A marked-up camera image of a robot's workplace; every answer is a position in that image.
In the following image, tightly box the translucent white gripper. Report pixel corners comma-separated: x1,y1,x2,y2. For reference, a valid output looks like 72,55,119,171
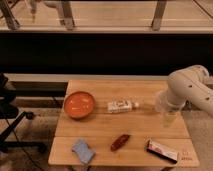
155,91,184,113

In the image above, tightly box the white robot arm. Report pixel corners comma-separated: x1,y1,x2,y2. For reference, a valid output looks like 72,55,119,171
155,65,213,116

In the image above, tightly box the orange ceramic bowl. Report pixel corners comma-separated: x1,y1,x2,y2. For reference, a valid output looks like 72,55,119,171
64,91,95,119

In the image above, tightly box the red white snack box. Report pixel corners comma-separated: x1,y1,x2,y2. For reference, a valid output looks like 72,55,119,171
146,139,179,164

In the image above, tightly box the white plastic bottle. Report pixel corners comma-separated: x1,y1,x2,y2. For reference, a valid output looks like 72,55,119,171
107,100,139,113

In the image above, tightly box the dark red chili pepper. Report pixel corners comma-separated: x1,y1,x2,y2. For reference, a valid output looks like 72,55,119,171
110,134,130,151

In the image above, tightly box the wooden table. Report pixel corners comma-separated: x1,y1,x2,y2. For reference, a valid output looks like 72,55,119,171
49,80,199,167

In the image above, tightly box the blue folded cloth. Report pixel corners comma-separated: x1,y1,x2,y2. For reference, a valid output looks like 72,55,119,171
72,139,95,164

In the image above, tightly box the black office chair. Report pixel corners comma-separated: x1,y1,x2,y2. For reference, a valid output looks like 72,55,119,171
0,73,46,153

